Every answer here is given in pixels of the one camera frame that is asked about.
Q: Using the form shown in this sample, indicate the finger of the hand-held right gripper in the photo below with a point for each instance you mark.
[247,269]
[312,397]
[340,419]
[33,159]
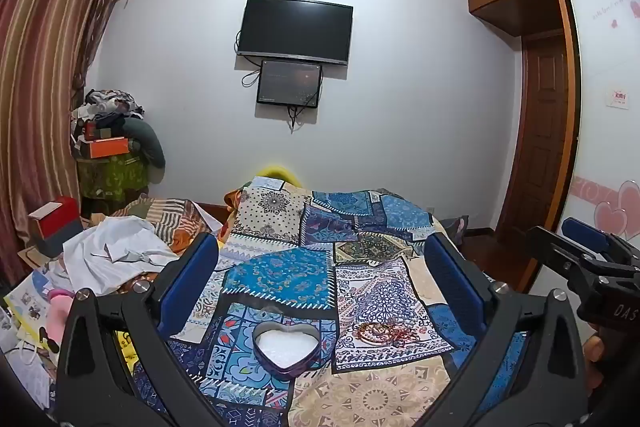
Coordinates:
[560,252]
[585,229]

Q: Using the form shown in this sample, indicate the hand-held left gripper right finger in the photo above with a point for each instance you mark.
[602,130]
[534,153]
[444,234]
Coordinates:
[450,287]

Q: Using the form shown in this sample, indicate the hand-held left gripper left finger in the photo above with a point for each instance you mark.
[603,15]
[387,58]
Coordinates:
[192,279]

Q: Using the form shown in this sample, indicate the heart-shaped tin box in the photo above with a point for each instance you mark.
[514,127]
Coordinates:
[286,349]

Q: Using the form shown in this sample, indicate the person's right hand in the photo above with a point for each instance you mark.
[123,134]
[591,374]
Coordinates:
[593,352]

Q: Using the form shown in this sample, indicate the dark patterned pillow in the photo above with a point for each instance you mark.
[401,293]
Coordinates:
[455,229]

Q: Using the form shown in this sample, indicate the crumpled white cloth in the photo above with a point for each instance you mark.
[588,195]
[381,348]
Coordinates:
[115,252]

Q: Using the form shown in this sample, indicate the brown wooden door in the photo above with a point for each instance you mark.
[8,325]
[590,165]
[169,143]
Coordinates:
[537,142]

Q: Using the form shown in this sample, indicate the blue patchwork blanket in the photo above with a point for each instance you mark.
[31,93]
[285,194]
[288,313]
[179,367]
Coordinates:
[310,267]

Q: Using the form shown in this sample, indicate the green patterned cloth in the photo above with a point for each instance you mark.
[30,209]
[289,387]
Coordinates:
[112,177]

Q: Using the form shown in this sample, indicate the small pink paper sticker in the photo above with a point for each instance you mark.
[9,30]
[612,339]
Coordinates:
[618,99]

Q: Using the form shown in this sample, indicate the yellow round object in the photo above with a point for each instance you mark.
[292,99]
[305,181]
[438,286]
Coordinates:
[277,172]

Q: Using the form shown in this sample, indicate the pink plush item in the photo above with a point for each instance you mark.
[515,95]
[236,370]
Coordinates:
[57,317]

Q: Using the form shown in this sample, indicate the red and white box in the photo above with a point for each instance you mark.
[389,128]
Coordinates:
[55,219]

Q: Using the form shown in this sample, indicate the orange box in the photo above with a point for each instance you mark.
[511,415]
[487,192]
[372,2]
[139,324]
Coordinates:
[102,148]

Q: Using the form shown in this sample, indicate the illustrated booklet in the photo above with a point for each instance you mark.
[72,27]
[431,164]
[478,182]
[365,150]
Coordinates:
[30,302]

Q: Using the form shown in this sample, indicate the white paper sheet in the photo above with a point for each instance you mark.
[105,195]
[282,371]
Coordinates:
[32,377]

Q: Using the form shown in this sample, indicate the pile of clothes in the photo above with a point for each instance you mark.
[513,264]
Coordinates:
[107,107]

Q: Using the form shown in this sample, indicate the striped brown curtain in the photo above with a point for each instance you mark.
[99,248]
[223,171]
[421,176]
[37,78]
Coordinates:
[45,82]

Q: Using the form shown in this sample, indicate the small black wall screen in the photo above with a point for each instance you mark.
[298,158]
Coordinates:
[289,83]

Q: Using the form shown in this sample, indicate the black wall television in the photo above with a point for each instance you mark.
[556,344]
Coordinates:
[295,29]

